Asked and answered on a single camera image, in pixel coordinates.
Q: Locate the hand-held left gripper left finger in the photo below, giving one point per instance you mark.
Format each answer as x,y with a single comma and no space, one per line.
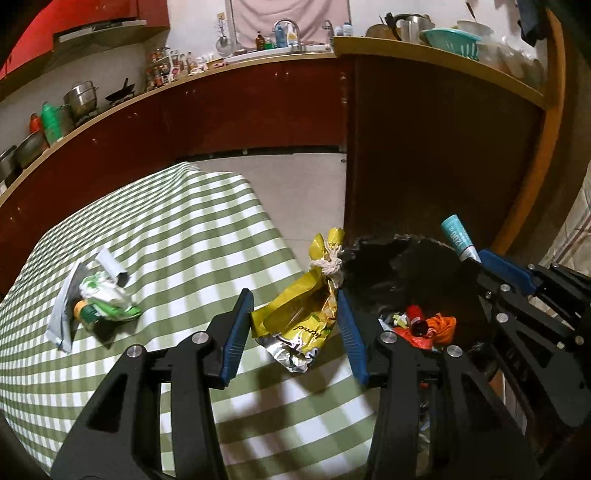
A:
235,332

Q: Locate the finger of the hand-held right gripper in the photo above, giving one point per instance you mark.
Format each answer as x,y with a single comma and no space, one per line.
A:
503,304
508,272

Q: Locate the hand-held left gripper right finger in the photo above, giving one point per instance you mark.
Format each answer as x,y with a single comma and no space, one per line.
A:
351,332

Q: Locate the yellow snack bag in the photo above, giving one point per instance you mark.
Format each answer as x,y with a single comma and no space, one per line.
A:
300,318

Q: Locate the teal tube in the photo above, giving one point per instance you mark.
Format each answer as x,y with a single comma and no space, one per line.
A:
457,235

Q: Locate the orange plastic bag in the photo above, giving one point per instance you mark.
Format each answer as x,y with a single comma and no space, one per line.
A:
443,325

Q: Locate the red plastic bag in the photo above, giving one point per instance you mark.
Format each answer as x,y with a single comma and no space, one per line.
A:
413,314

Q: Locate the black bottle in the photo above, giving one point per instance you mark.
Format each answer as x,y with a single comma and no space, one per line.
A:
421,327

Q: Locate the black trash bin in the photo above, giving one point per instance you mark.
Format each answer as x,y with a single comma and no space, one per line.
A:
397,267

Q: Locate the green white wrapper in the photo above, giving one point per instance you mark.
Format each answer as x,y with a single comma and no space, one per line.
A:
108,295

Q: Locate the green checked tablecloth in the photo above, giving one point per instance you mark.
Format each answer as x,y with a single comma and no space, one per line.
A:
138,230

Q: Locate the brown wooden side cabinet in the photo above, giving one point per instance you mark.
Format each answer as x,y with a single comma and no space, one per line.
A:
438,147

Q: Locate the small bottle orange cap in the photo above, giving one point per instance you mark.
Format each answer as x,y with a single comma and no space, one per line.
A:
85,314

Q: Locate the grey plastic mailer bag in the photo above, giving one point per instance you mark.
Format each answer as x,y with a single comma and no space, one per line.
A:
64,314

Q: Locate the clear plastic bag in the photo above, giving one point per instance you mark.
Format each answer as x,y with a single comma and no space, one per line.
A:
512,62

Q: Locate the red-brown lower cabinets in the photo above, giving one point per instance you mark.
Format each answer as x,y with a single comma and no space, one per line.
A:
184,124

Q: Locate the teal plastic basket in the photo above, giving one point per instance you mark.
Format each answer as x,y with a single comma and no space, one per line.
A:
450,42

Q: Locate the white bowl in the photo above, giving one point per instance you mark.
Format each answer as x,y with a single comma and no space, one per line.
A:
475,30

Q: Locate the blue hanging cloth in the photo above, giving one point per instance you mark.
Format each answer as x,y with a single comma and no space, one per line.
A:
531,21

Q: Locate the steel kettle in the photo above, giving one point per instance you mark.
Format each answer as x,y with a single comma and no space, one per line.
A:
411,27

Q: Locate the black wok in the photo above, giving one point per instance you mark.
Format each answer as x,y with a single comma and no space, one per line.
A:
121,93

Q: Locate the row of condiment bottles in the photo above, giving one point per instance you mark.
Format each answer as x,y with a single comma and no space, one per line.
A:
173,69

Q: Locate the dark lidded pot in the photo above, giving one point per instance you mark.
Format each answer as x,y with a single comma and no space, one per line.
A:
31,150

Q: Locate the steel stockpot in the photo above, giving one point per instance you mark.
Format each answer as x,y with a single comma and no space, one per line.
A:
82,99

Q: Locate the green thermos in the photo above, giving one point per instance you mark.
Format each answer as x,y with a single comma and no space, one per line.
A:
51,122

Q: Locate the black cooking pot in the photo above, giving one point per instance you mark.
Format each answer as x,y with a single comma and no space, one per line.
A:
8,164

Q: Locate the small red thermos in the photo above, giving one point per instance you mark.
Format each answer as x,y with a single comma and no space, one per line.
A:
36,123

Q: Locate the hanging metal strainer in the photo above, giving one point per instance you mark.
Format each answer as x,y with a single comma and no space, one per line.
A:
223,44

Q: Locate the brown glass bottle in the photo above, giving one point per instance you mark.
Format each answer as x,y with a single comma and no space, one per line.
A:
259,41

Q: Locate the blue dish soap bottle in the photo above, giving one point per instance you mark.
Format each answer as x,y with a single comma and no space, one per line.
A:
279,38

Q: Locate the small steel tap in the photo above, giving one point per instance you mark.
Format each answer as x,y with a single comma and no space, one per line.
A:
328,30

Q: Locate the curved steel faucet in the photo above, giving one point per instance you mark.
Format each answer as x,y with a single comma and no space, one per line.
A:
295,32

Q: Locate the pink window curtain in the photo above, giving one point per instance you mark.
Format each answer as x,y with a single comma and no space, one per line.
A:
291,14

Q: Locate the range hood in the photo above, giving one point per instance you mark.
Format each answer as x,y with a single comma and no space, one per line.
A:
101,30

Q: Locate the red upper cabinets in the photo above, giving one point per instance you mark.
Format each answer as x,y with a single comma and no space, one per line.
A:
69,27

